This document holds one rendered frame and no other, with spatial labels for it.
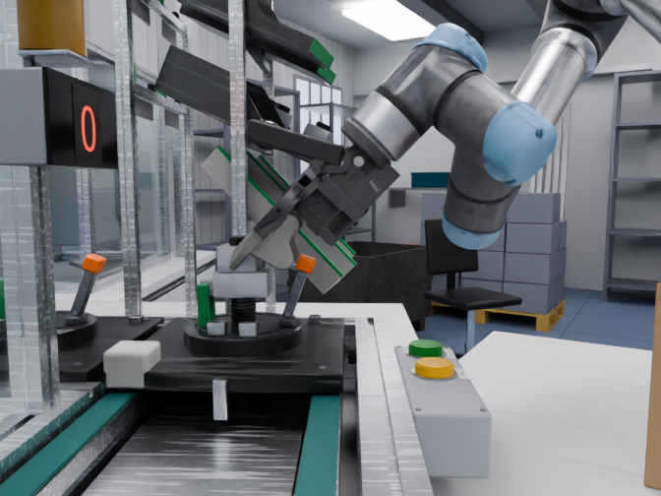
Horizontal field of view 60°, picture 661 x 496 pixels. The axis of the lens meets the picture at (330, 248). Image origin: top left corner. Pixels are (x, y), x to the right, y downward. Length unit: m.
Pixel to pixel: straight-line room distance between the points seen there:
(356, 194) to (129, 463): 0.35
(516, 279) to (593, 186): 2.33
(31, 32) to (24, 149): 0.10
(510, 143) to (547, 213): 4.18
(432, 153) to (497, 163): 6.76
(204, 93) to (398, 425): 0.62
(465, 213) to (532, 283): 4.18
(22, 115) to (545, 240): 4.48
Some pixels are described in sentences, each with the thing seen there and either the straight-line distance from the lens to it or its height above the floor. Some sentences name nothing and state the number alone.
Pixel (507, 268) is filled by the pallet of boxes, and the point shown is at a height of 0.48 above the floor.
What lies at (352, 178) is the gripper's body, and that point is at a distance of 0.66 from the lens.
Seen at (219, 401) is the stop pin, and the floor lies 0.95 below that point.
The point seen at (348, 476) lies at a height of 0.86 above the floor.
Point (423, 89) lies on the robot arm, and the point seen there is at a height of 1.26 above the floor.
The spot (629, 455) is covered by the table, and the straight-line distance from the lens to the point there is 0.75.
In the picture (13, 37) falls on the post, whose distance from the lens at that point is 0.55.
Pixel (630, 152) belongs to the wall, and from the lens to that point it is 6.90.
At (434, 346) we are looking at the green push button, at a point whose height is 0.97.
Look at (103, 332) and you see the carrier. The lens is 0.79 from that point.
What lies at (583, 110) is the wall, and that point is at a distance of 6.98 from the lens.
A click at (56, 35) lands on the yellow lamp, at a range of 0.52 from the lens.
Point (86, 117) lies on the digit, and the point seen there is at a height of 1.21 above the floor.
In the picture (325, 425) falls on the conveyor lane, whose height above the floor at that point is 0.95.
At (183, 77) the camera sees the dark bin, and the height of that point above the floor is 1.32.
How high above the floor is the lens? 1.16
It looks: 6 degrees down
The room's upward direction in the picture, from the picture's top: straight up
